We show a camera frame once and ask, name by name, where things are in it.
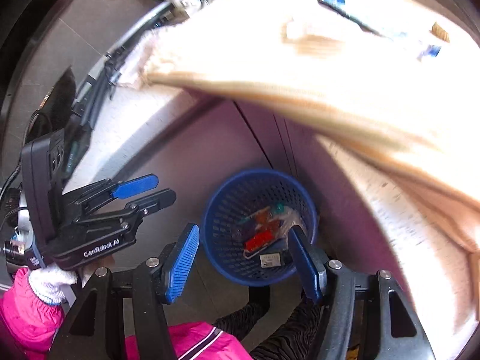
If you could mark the grey base cabinet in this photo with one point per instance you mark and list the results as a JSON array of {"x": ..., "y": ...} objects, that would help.
[{"x": 210, "y": 146}]

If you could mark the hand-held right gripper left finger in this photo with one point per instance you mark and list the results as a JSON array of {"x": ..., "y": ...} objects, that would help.
[{"x": 183, "y": 258}]

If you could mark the person's pink jacket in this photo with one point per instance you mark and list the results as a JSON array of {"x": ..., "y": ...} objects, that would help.
[{"x": 202, "y": 341}]

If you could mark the blue plastic mesh basket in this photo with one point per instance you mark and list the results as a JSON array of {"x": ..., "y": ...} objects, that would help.
[{"x": 225, "y": 202}]

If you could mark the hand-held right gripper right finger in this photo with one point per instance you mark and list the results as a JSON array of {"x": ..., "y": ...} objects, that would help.
[{"x": 304, "y": 264}]

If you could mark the crumpled white plastic bag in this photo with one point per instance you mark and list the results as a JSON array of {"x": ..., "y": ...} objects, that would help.
[{"x": 133, "y": 71}]

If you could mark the pink beige towel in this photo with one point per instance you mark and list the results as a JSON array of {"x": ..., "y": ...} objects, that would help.
[{"x": 431, "y": 165}]

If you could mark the person's left hand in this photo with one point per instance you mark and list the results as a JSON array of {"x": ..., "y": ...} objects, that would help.
[{"x": 52, "y": 283}]

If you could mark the person's dark patterned legs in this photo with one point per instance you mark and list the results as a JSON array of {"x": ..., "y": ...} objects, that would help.
[{"x": 285, "y": 337}]

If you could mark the striped yellow cloth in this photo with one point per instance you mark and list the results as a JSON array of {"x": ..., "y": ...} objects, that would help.
[{"x": 337, "y": 82}]

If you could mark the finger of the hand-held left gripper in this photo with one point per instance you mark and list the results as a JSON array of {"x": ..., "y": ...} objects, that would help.
[
  {"x": 135, "y": 186},
  {"x": 157, "y": 199}
]

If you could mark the long white strip package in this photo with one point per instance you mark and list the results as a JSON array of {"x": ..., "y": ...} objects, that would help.
[{"x": 352, "y": 17}]

